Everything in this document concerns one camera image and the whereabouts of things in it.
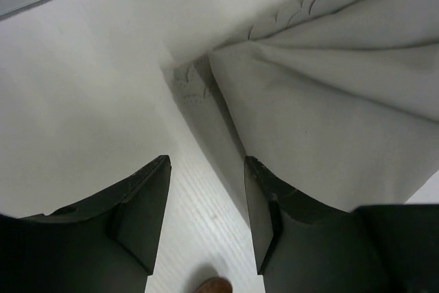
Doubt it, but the grey cloth placemat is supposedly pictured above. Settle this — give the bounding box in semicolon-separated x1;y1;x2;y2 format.
165;0;438;217

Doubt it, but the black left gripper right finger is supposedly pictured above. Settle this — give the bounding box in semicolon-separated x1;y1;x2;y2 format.
244;156;438;292

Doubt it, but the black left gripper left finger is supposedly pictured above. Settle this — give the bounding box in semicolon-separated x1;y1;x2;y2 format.
1;155;171;292

